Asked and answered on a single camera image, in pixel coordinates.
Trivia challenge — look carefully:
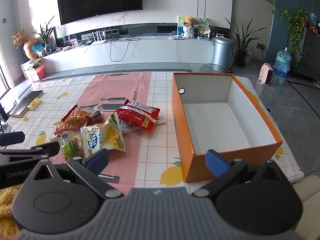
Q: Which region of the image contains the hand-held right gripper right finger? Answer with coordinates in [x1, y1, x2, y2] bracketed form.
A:
[191, 149, 292, 197]

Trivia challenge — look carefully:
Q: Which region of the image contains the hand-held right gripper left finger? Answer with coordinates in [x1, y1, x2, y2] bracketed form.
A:
[24, 148, 124, 198]

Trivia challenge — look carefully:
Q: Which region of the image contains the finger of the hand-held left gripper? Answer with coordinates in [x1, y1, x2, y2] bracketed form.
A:
[0, 141, 60, 162]
[0, 131, 25, 147]

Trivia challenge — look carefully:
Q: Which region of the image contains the white blue snack packet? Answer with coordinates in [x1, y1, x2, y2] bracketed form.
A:
[80, 125, 105, 159]

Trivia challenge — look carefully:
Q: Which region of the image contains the small red snack packet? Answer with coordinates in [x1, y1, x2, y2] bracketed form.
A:
[54, 122, 68, 137]

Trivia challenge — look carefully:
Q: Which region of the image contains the light green snack packet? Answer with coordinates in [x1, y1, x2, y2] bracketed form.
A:
[60, 131, 85, 161]

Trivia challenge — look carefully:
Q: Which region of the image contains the yellow chips packet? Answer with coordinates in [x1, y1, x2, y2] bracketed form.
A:
[101, 112, 126, 153]

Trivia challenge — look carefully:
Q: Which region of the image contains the orange cardboard box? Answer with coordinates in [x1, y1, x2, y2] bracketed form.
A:
[172, 72, 283, 183]

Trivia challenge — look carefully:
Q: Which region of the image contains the dark brown snack packet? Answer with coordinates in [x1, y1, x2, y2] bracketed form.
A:
[86, 110, 105, 125]

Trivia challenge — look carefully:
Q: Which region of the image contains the orange stick snack packet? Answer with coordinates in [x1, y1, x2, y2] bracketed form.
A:
[61, 104, 94, 128]

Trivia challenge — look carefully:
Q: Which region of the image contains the yellow fuzzy blanket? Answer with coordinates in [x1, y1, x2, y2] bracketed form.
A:
[0, 184, 23, 240]

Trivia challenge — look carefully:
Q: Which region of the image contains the yellow box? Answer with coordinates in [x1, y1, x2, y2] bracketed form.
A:
[27, 97, 42, 110]

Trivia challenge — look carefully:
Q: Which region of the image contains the red box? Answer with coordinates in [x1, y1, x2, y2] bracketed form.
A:
[25, 65, 47, 82]

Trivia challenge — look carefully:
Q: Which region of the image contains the orange vase with dried flowers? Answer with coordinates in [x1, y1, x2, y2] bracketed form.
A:
[12, 29, 42, 60]

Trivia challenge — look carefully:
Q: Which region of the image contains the beige cushion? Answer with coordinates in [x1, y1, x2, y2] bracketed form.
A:
[291, 174, 320, 205]

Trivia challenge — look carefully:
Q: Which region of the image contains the orchid plant in glass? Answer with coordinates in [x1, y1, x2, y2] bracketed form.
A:
[32, 16, 56, 54]

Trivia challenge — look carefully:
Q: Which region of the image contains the long leaf potted plant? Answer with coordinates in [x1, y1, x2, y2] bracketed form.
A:
[224, 17, 267, 68]

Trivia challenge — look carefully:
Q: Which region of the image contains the silver trash can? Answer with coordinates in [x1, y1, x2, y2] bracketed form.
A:
[212, 37, 236, 72]

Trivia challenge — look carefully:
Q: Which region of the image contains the white router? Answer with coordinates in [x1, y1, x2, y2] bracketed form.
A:
[91, 30, 107, 46]

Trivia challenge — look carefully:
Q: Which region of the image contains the blue water bottle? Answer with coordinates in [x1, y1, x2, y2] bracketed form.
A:
[274, 47, 292, 78]

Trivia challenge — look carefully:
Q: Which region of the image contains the white marble television cabinet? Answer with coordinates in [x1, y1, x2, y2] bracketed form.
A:
[40, 34, 218, 75]

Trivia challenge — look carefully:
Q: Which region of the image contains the round white hand fan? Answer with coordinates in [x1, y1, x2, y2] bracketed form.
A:
[194, 17, 211, 34]

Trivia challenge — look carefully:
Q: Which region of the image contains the dark grey cabinet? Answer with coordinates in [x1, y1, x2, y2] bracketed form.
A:
[294, 26, 320, 79]

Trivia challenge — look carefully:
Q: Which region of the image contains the teddy bear in white wrap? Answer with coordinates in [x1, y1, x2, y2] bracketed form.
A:
[182, 16, 197, 39]

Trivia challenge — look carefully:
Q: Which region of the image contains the white green box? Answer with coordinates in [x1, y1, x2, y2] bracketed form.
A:
[177, 15, 187, 34]

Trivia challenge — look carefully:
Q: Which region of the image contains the black television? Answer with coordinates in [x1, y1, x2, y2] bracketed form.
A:
[56, 0, 143, 26]

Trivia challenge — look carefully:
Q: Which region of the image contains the trailing green vine plant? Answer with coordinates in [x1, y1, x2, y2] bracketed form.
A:
[280, 9, 312, 55]

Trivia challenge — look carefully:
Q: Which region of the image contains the black cable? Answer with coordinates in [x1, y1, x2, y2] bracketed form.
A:
[109, 34, 140, 62]

